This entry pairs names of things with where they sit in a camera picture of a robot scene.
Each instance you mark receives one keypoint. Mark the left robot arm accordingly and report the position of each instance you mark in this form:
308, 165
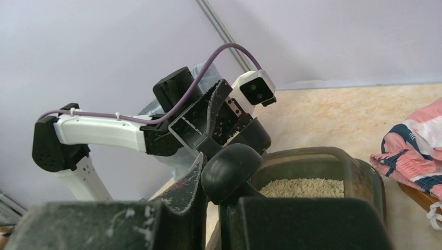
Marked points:
61, 142

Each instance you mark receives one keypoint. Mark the brown litter box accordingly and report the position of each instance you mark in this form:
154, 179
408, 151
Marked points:
360, 180

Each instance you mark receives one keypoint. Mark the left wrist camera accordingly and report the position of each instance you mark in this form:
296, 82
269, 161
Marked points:
251, 89

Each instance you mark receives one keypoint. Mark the black litter scoop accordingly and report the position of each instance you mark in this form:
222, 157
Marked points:
226, 175

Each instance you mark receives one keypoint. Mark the wooden board under cloth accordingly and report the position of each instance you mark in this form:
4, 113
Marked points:
424, 200

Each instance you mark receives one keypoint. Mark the pink patterned cloth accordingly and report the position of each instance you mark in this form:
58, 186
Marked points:
411, 151

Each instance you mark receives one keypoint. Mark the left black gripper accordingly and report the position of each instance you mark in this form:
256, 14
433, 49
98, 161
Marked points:
212, 118

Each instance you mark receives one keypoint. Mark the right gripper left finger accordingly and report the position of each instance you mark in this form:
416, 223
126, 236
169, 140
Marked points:
175, 219

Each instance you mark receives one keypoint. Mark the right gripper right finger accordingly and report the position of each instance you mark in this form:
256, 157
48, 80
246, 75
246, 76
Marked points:
249, 220

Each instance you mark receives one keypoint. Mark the blue-lined trash bin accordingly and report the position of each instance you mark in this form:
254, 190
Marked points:
180, 162

